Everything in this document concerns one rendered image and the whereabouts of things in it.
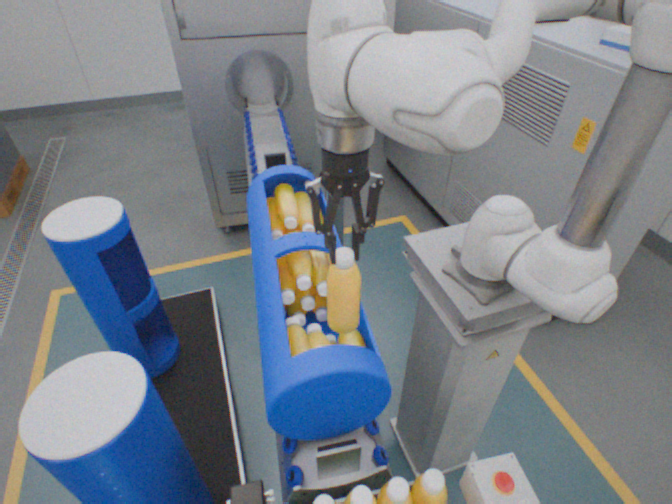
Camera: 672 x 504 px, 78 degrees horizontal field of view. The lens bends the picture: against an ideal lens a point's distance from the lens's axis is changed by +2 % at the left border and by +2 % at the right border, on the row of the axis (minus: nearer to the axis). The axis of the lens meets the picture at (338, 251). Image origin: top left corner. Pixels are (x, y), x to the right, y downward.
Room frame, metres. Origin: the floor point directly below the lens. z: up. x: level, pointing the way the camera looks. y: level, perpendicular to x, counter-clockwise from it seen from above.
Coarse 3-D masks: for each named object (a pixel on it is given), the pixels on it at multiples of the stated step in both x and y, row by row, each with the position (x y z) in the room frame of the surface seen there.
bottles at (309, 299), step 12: (312, 288) 0.85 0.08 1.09; (300, 300) 0.83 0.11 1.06; (312, 300) 0.81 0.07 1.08; (324, 300) 0.86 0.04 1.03; (288, 312) 0.83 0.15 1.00; (300, 312) 0.82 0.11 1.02; (324, 312) 0.81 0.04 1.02; (300, 324) 0.80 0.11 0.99; (312, 324) 0.72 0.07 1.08; (312, 336) 0.67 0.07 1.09; (324, 336) 0.67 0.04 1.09; (348, 336) 0.67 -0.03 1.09; (360, 336) 0.68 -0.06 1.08; (312, 348) 0.63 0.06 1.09
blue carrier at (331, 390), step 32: (256, 192) 1.21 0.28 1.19; (320, 192) 1.34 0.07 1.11; (256, 224) 1.04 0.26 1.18; (256, 256) 0.91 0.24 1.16; (256, 288) 0.80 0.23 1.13; (288, 352) 0.54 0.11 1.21; (320, 352) 0.52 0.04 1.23; (352, 352) 0.53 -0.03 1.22; (288, 384) 0.46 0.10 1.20; (320, 384) 0.47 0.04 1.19; (352, 384) 0.48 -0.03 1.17; (384, 384) 0.50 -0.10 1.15; (288, 416) 0.45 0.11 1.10; (320, 416) 0.47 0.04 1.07; (352, 416) 0.48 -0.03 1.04
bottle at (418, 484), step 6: (420, 474) 0.35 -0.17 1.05; (420, 480) 0.34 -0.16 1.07; (414, 486) 0.33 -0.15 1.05; (420, 486) 0.32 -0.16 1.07; (444, 486) 0.32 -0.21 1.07; (414, 492) 0.32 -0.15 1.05; (420, 492) 0.31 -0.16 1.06; (426, 492) 0.31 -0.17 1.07; (438, 492) 0.31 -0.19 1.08; (444, 492) 0.31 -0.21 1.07; (414, 498) 0.31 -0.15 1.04; (420, 498) 0.31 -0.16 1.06; (426, 498) 0.30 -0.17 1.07; (432, 498) 0.30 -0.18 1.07; (438, 498) 0.30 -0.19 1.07; (444, 498) 0.31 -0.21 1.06
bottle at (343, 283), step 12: (336, 264) 0.58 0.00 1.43; (336, 276) 0.57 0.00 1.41; (348, 276) 0.57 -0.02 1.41; (360, 276) 0.59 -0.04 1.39; (336, 288) 0.56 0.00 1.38; (348, 288) 0.56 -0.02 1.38; (360, 288) 0.59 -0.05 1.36; (336, 300) 0.56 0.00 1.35; (348, 300) 0.56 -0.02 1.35; (336, 312) 0.56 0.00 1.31; (348, 312) 0.56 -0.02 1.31; (336, 324) 0.56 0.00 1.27; (348, 324) 0.56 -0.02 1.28
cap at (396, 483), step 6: (390, 480) 0.32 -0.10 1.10; (396, 480) 0.32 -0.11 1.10; (402, 480) 0.32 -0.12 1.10; (390, 486) 0.31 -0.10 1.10; (396, 486) 0.31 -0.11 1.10; (402, 486) 0.31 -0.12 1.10; (408, 486) 0.31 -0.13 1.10; (390, 492) 0.30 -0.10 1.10; (396, 492) 0.30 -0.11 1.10; (402, 492) 0.30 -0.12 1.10; (408, 492) 0.30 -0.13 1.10; (396, 498) 0.29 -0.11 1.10; (402, 498) 0.29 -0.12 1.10
